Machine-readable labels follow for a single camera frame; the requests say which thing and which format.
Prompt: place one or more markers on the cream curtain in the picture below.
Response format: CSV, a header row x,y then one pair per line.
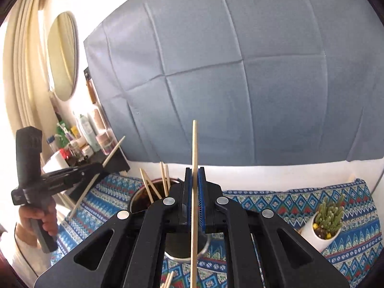
x,y
27,66

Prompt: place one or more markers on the person's left hand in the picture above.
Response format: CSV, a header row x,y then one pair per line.
x,y
48,219

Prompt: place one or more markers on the blue patterned tablecloth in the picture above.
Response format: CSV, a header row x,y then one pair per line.
x,y
270,204

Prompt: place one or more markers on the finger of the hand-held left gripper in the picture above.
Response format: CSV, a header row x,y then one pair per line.
x,y
81,181
87,169

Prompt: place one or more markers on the white paper roll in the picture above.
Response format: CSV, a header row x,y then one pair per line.
x,y
55,160

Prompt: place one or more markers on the person's left forearm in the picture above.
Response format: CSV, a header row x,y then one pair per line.
x,y
30,255

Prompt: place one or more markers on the grey-blue wall cloth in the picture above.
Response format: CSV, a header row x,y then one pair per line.
x,y
240,66

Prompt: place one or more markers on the green bottle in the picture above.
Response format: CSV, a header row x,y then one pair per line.
x,y
63,135

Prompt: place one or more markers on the succulent in white pot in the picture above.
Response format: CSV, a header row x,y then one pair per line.
x,y
324,225

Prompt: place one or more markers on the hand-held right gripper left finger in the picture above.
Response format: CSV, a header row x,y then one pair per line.
x,y
189,199

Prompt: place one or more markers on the oval wall mirror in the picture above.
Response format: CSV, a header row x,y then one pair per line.
x,y
63,57

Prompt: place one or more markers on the black cylindrical utensil holder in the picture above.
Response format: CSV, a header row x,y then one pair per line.
x,y
141,201

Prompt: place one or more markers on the pale spray bottle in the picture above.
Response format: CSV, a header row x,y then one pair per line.
x,y
88,135

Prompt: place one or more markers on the black wall hook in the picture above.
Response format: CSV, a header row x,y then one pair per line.
x,y
87,73

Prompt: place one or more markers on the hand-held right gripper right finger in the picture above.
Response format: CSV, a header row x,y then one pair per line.
x,y
201,201

